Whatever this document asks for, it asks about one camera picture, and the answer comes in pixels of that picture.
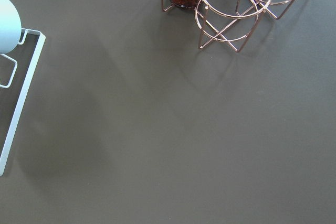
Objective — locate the white cup rack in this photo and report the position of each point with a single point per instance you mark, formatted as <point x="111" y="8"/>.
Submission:
<point x="17" y="71"/>

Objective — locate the blue cup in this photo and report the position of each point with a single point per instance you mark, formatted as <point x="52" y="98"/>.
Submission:
<point x="10" y="26"/>

